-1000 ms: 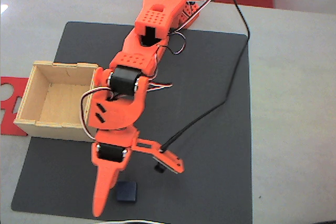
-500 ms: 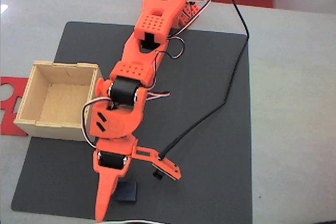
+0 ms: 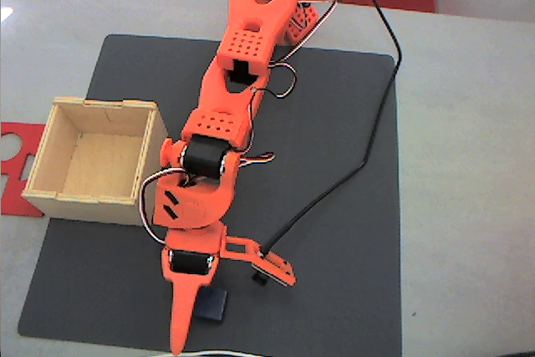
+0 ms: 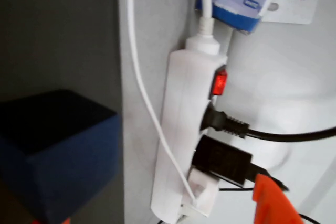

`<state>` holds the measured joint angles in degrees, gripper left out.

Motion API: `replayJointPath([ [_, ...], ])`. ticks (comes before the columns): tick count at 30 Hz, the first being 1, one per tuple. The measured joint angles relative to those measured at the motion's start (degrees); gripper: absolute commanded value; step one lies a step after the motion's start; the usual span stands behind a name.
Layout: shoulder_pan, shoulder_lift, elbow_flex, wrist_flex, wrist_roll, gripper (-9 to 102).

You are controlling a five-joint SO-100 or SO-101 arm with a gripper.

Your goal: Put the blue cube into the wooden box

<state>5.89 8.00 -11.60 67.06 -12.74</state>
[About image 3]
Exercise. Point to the orange camera mount with camera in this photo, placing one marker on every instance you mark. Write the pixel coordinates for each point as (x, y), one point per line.
(276, 267)

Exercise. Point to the dark grey mat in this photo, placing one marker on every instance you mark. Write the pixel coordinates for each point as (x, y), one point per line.
(326, 123)

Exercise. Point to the red flat cutout piece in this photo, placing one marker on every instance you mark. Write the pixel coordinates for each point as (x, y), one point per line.
(16, 202)

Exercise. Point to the blue cube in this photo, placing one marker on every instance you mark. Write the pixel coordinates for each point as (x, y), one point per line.
(213, 304)

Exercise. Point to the open wooden box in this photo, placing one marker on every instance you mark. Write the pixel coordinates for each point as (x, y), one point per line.
(104, 164)

